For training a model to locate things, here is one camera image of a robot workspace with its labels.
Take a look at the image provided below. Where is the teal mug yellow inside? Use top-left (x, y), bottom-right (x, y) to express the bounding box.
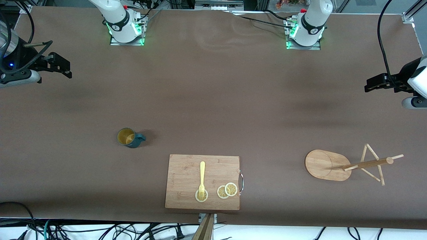
top-left (117, 128), bottom-right (146, 149)

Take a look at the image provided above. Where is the wooden cup rack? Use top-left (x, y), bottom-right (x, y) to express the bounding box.
top-left (305, 143), bottom-right (404, 186)

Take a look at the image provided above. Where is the white power strip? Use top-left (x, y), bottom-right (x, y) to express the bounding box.
top-left (195, 0), bottom-right (244, 11)

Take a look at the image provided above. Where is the yellow plastic fork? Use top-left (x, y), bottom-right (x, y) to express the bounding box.
top-left (198, 161), bottom-right (206, 199)

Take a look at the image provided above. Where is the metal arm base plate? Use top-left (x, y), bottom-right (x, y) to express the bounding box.
top-left (110, 15), bottom-right (146, 46)
top-left (286, 18), bottom-right (322, 51)

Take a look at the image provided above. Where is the aluminium frame profile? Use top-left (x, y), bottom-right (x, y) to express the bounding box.
top-left (402, 0), bottom-right (427, 24)

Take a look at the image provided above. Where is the black cable on table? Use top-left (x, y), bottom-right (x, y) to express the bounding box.
top-left (230, 10), bottom-right (296, 31)

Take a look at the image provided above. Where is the bamboo cutting board metal handle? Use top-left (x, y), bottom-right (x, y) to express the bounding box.
top-left (165, 154), bottom-right (244, 211)

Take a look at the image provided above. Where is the metal post bracket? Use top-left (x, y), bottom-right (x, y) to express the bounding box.
top-left (198, 213), bottom-right (218, 224)

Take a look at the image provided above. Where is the wooden camera post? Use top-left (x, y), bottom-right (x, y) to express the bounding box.
top-left (192, 214), bottom-right (215, 240)

